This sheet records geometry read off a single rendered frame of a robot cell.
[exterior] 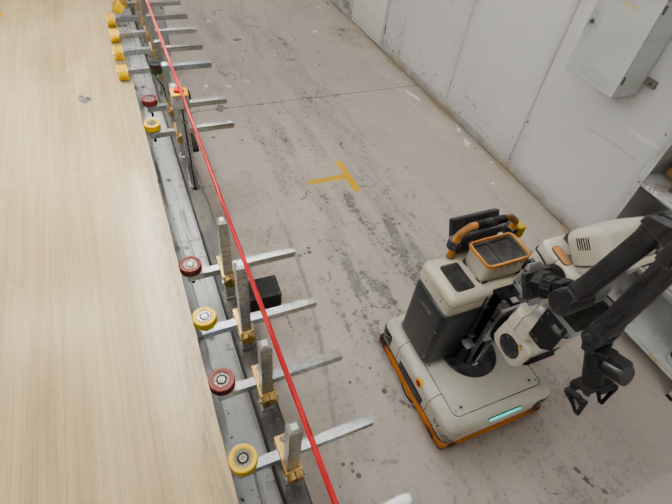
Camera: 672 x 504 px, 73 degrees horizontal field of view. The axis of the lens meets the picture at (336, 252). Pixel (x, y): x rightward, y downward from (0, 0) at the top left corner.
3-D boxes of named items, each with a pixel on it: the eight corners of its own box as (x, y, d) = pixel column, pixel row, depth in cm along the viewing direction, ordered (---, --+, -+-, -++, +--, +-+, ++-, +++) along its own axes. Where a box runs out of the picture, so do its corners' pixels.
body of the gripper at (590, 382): (614, 387, 131) (617, 366, 129) (588, 398, 128) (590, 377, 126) (594, 375, 137) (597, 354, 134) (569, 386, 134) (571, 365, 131)
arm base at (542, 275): (550, 264, 145) (520, 273, 141) (571, 269, 137) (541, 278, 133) (551, 290, 147) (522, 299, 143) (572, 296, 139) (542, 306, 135)
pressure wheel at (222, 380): (221, 411, 144) (217, 395, 136) (206, 394, 147) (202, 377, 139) (241, 396, 148) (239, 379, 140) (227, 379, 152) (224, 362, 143)
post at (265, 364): (270, 408, 164) (268, 336, 129) (273, 416, 161) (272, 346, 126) (260, 411, 162) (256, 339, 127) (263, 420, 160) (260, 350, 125)
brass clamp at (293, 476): (290, 436, 142) (291, 430, 138) (305, 479, 134) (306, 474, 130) (272, 443, 140) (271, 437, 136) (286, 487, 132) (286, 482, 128)
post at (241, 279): (250, 341, 174) (244, 258, 139) (253, 349, 171) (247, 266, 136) (241, 344, 172) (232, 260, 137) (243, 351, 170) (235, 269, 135)
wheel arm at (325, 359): (338, 353, 163) (339, 347, 160) (341, 361, 161) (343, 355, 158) (217, 393, 149) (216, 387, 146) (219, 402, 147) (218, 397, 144)
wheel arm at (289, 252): (292, 252, 191) (292, 245, 188) (295, 258, 189) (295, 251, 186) (187, 277, 177) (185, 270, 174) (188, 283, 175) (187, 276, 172)
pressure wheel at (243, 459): (245, 491, 129) (243, 479, 121) (225, 473, 132) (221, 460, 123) (264, 467, 134) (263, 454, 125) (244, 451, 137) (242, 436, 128)
